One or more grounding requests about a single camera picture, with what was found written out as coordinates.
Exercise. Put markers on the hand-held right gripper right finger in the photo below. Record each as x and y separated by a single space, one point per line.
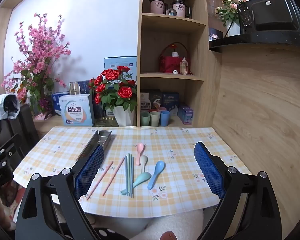
210 170

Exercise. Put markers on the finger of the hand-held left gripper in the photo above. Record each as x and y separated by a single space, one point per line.
5 141
2 157

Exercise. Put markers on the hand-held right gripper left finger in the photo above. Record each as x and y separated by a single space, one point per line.
88 170

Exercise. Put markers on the pink chopstick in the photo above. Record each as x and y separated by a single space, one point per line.
113 176
100 180

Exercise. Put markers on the metal utensil tray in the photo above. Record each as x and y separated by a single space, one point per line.
102 136

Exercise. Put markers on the blue spoon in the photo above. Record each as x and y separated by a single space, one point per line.
160 166

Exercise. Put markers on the green spoon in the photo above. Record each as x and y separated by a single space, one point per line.
143 177

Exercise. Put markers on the beige speckled spoon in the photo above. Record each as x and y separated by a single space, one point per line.
143 160

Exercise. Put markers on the pink spoon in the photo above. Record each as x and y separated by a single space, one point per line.
140 147

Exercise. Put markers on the person's right hand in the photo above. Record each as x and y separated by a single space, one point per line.
168 236

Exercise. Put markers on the black chair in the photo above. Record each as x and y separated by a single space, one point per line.
22 130

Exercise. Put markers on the pink floral cloth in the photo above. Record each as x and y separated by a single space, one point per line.
2 205

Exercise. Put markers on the purple box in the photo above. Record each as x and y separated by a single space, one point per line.
185 115

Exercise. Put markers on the white supplement box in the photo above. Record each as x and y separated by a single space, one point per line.
75 110

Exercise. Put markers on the red rose plant white pot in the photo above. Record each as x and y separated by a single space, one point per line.
123 117

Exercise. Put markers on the blue carton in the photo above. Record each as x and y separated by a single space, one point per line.
55 102

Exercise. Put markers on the blue cup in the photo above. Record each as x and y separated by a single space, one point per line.
165 118

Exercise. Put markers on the beige cup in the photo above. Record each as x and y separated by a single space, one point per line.
154 119

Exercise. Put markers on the green cup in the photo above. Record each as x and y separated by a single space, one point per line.
145 119

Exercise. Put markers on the pink cup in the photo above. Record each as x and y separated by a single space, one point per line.
162 109

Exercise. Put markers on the blue illustrated box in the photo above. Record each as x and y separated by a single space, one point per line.
170 102

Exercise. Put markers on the red cup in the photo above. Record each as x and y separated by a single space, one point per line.
153 110

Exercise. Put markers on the dark blue patterned box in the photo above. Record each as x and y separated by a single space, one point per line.
86 86

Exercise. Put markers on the dark box with moon print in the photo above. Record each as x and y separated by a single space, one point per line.
156 100

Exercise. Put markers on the white and black biscuit box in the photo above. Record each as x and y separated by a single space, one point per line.
145 101

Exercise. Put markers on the pink blossom bouquet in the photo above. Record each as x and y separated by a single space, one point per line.
37 55

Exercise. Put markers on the small white round gadget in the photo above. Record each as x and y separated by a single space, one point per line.
175 72

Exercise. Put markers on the clear perfume bottle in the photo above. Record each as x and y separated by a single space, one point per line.
183 67

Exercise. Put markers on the tall light blue box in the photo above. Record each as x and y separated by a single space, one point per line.
115 62

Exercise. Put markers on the wooden shelf unit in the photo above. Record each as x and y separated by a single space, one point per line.
197 55

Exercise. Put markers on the small white vase red flower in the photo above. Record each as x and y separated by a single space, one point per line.
175 54

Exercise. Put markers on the black speckled counter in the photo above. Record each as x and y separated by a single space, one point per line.
240 41

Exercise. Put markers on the clear wine glass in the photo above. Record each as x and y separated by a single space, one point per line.
245 17

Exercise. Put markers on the pink rose plant white pot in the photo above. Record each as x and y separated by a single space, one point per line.
227 10

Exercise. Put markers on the snow globe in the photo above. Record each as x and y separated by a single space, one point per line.
170 12

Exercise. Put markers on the pink mug black lid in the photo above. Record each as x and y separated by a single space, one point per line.
157 6
178 10

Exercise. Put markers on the black microwave oven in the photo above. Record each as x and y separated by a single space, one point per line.
272 15

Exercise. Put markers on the white wall socket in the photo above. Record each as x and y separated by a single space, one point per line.
58 75

